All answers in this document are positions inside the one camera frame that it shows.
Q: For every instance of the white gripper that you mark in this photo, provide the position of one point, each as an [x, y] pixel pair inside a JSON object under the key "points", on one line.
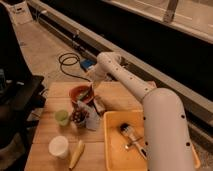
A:
{"points": [[97, 75]]}

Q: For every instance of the blue box device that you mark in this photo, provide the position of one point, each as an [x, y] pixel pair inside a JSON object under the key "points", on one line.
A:
{"points": [[86, 64]]}

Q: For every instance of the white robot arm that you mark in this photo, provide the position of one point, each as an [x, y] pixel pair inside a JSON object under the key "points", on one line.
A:
{"points": [[167, 138]]}

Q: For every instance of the yellow plastic bin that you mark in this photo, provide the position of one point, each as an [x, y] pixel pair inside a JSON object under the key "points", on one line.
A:
{"points": [[117, 157]]}

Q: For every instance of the yellow corn cob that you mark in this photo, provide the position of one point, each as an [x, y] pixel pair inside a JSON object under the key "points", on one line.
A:
{"points": [[77, 154]]}

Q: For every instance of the black white dish brush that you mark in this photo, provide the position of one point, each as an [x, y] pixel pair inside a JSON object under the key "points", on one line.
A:
{"points": [[129, 132]]}

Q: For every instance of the green cup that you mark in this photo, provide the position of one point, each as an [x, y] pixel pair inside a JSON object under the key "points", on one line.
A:
{"points": [[62, 117]]}

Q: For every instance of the red bowl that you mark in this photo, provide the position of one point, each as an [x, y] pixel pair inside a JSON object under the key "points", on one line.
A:
{"points": [[74, 92]]}

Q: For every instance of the clear plastic bag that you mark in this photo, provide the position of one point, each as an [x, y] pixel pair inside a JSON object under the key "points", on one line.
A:
{"points": [[92, 118]]}

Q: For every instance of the metal spoon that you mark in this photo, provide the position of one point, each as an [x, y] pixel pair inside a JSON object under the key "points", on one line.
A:
{"points": [[135, 143]]}

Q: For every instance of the dark patterned cup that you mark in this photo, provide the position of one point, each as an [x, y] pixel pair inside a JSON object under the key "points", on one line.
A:
{"points": [[78, 117]]}

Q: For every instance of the green pepper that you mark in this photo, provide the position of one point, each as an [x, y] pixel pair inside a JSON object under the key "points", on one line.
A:
{"points": [[82, 95]]}

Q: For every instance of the white cup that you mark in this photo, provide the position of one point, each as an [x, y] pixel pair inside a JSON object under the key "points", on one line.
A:
{"points": [[59, 147]]}

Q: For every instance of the brown rectangular block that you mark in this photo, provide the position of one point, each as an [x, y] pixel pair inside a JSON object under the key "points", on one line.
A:
{"points": [[99, 105]]}

